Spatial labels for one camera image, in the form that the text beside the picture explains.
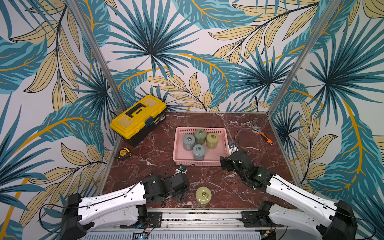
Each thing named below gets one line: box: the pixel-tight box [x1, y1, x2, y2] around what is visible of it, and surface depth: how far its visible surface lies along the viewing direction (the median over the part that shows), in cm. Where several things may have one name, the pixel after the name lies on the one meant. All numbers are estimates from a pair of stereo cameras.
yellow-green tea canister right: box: [206, 132, 219, 150], surface depth 97 cm
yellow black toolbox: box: [109, 94, 167, 147], surface depth 96 cm
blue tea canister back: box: [183, 134, 196, 151], surface depth 96 cm
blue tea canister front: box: [192, 144, 206, 161], surface depth 92 cm
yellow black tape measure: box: [118, 148, 132, 159], surface depth 95 cm
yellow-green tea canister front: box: [195, 186, 212, 207], surface depth 75 cm
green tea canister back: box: [194, 128, 208, 145], surface depth 99 cm
